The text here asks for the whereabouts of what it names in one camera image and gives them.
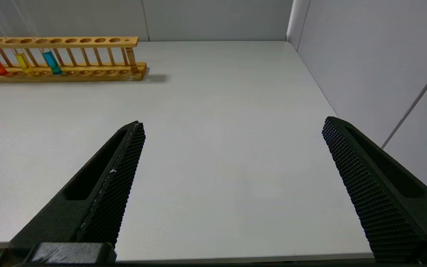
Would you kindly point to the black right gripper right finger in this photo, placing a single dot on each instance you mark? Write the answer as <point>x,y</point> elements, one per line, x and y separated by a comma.
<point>373,193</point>

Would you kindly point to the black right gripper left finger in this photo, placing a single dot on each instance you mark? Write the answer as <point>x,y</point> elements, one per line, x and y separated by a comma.
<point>119,174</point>

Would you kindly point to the wooden test tube rack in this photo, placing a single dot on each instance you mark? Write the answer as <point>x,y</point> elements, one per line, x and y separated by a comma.
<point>87,70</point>

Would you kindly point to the test tube with blue pigment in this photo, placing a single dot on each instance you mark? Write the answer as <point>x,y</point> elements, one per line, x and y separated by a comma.
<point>51,62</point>

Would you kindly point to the test tube with yellow pigment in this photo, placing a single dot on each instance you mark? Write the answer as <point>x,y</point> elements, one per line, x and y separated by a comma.
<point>23,63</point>

